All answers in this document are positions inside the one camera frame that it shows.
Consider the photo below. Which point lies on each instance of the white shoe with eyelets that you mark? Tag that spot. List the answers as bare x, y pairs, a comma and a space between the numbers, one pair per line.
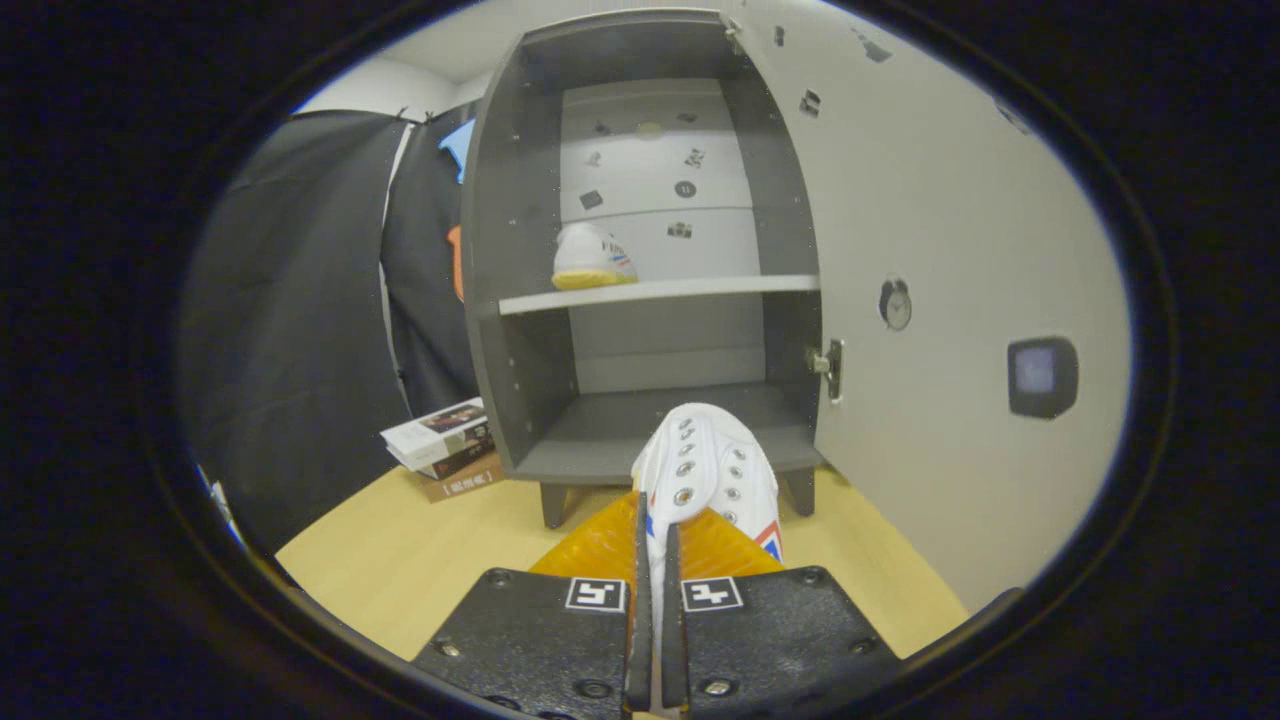
705, 450

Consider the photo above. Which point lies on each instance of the white shoe with yellow sole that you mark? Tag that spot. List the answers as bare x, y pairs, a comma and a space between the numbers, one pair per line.
590, 255

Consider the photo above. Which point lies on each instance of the metal door hinge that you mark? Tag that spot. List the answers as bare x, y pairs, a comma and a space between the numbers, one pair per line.
735, 35
830, 365

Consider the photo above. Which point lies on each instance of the light grey shoe cabinet door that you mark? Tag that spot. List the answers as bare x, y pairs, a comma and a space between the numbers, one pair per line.
950, 250

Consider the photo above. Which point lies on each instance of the brown cover book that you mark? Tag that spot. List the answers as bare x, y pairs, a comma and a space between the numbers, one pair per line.
465, 485

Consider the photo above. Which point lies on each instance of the black backdrop cloth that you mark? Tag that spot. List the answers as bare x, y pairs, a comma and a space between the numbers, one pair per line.
300, 350

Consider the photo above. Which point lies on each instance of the grey shoe cabinet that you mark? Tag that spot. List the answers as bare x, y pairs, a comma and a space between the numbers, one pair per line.
510, 300

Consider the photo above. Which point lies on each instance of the white cover book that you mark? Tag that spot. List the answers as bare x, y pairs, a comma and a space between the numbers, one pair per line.
425, 432

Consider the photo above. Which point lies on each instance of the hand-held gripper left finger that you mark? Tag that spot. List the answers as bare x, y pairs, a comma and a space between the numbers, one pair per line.
640, 650

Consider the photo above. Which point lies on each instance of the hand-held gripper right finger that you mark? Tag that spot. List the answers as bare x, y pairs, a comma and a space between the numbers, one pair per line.
672, 650

